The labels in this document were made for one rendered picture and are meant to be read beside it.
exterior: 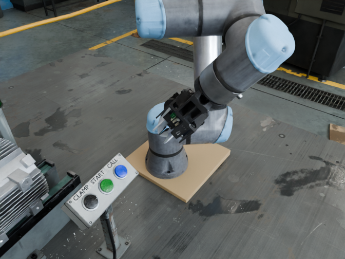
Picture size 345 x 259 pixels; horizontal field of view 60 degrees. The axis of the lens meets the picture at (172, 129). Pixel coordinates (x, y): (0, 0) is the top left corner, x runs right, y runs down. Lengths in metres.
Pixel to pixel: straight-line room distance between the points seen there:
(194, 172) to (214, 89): 0.56
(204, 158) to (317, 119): 1.98
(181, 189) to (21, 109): 0.87
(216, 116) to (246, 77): 0.44
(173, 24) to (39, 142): 0.89
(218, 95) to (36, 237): 0.62
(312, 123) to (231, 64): 2.43
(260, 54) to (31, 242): 0.73
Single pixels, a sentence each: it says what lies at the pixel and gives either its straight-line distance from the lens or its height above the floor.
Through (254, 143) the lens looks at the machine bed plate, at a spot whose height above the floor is 0.80.
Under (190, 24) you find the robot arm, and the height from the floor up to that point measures 1.40.
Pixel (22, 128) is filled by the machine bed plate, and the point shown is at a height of 0.80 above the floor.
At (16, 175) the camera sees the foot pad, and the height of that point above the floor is 1.08.
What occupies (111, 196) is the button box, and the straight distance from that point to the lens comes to 0.67.
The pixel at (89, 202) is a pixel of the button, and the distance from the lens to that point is 0.65.
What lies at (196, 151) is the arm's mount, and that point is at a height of 0.82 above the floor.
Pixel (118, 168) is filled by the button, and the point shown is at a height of 1.08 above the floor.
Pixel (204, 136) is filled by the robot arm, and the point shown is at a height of 0.99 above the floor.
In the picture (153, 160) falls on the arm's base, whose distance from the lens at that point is 0.99.
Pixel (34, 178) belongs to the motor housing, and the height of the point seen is 1.04.
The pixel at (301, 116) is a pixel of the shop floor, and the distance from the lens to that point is 2.93.
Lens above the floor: 1.56
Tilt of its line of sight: 38 degrees down
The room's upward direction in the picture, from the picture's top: straight up
